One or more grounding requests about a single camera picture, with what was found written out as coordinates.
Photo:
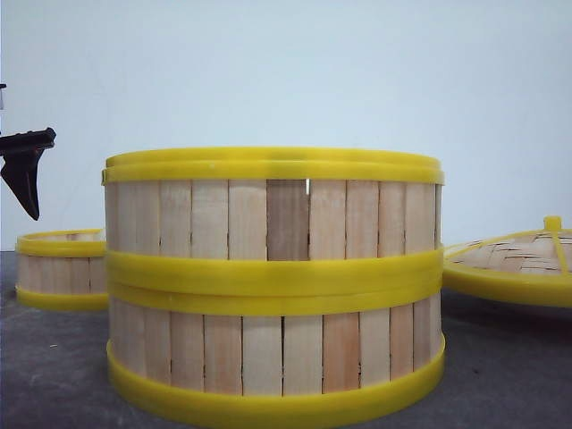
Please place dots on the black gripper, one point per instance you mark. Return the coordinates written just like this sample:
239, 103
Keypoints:
21, 153

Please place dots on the bamboo steamer basket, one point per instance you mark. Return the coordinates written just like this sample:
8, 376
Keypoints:
297, 218
312, 371
62, 270

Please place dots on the bamboo steamer lid yellow rim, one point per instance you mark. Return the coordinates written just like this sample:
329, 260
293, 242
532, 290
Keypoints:
528, 267

